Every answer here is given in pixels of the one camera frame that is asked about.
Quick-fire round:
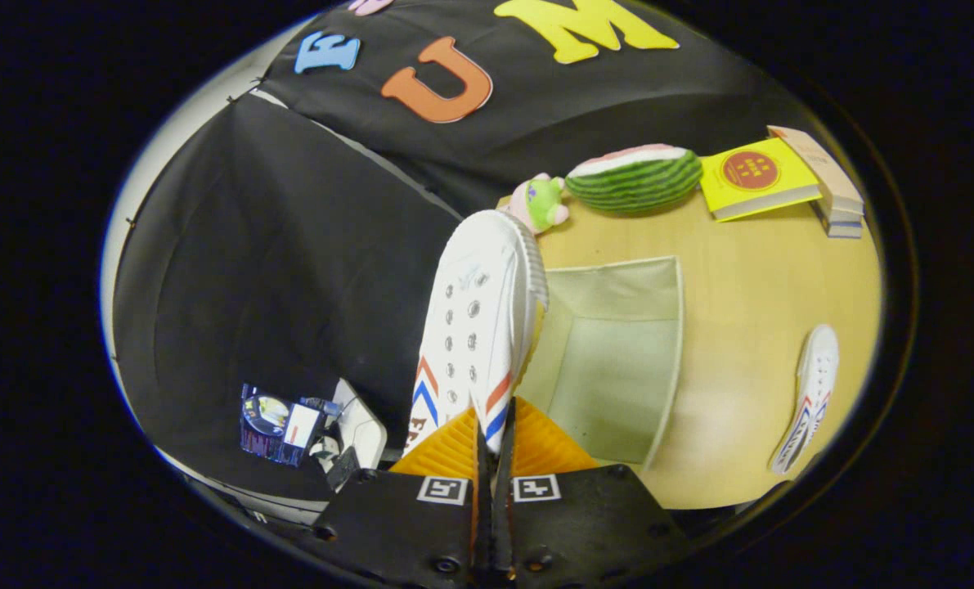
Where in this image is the white shoe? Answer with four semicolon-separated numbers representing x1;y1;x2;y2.
769;324;840;475
402;209;550;459

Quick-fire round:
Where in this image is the watermelon slice plush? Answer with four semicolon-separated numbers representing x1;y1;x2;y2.
564;144;704;215

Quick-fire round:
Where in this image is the pink and green plush toy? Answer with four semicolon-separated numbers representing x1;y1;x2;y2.
507;173;571;236

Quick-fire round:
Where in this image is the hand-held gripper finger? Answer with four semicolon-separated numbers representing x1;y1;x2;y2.
493;397;692;583
311;407;492;586

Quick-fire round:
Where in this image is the beige paperback book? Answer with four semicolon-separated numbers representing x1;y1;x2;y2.
767;125;865;215

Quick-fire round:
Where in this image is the blue printed carton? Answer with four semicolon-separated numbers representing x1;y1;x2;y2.
240;383;328;467

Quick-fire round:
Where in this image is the black backdrop cloth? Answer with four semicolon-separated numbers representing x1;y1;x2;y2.
114;0;831;500

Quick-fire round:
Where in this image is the beige fabric storage box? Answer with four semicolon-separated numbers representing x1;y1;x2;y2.
515;256;685;474

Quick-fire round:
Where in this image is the white paperback book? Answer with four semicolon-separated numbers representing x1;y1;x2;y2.
814;196;864;227

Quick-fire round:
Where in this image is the yellow book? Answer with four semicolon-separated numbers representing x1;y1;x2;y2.
699;137;823;223

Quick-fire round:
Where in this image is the white flat device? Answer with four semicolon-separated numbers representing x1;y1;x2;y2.
323;378;388;475

